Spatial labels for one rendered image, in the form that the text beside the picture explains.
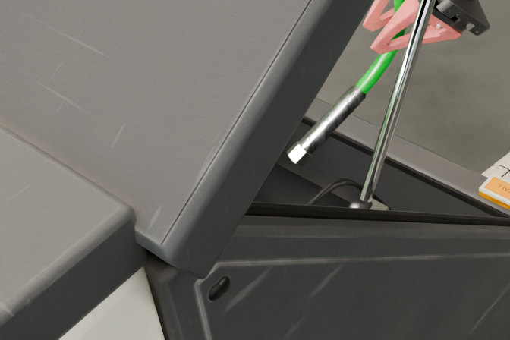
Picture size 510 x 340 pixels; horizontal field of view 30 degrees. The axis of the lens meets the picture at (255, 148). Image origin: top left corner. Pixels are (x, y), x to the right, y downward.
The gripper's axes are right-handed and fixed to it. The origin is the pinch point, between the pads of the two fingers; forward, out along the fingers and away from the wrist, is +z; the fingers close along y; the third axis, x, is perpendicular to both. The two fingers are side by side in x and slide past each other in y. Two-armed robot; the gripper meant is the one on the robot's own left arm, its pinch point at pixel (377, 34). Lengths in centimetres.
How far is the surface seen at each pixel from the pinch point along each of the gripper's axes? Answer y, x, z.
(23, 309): 42, -46, -7
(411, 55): 23.7, -22.5, -13.3
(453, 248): 28.9, -9.7, -5.0
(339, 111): 4.1, 0.9, 7.1
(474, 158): -70, 137, 56
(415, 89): -101, 138, 66
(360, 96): 3.5, 1.6, 4.7
